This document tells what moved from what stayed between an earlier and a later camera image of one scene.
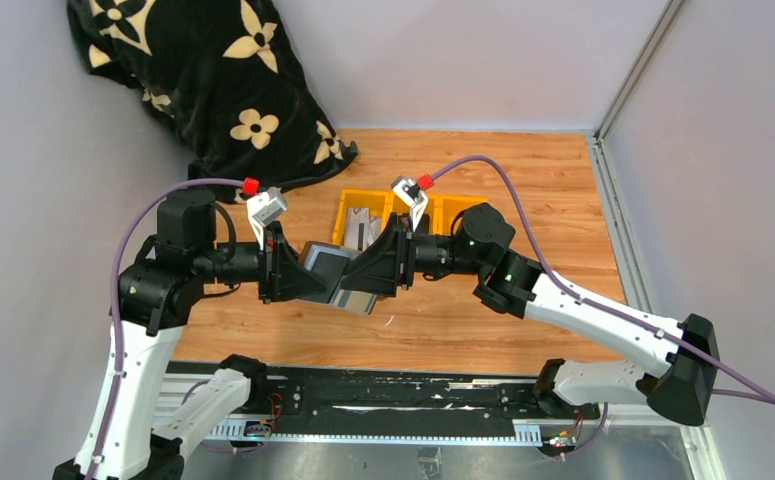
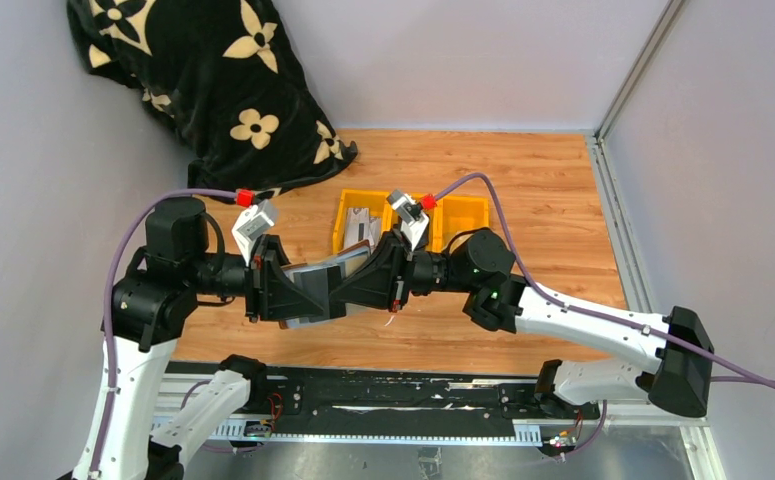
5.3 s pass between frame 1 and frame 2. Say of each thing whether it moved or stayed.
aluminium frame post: stayed
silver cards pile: stayed
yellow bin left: stayed
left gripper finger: moved
